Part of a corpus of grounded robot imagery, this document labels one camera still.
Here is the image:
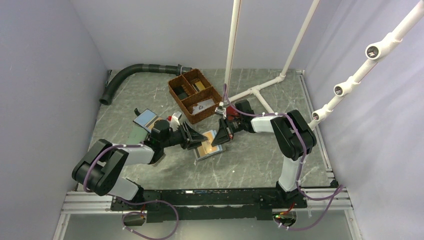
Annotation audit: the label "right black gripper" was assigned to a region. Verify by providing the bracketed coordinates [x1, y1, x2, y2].
[211, 117, 244, 148]

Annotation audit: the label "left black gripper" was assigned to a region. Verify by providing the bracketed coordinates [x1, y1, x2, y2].
[161, 121, 208, 151]

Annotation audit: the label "grey leather card holder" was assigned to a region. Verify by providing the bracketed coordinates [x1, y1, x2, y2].
[193, 130, 226, 163]

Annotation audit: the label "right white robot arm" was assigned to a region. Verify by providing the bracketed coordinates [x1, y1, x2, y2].
[211, 100, 317, 208]

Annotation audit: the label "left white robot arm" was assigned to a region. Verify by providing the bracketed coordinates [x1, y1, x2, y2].
[71, 119, 207, 210]

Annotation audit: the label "cards in basket front compartment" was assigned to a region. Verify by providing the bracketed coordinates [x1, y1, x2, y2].
[192, 99, 215, 115]

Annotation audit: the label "black card in basket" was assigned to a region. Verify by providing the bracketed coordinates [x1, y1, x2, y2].
[173, 86, 189, 100]

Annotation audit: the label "open blue card wallet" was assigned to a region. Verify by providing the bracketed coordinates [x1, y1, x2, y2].
[133, 108, 163, 133]

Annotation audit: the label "gold card in basket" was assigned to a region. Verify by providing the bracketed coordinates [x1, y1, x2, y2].
[192, 81, 206, 92]

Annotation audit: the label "green card holder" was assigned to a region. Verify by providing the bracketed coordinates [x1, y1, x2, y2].
[126, 126, 149, 145]

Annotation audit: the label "red leather wallet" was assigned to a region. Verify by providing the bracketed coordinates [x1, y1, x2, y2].
[226, 106, 240, 121]

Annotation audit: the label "brown woven divided basket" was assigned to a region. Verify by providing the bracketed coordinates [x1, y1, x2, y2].
[167, 68, 222, 124]

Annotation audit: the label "white PVC pipe frame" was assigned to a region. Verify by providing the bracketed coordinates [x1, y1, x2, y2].
[224, 0, 329, 112]

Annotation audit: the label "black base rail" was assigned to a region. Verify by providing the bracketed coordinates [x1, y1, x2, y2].
[110, 186, 307, 223]

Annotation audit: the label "black corrugated hose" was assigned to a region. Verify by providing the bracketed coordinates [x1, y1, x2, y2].
[98, 63, 194, 107]

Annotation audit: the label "white pipe camera boom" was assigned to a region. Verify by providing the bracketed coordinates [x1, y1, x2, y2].
[308, 0, 424, 130]

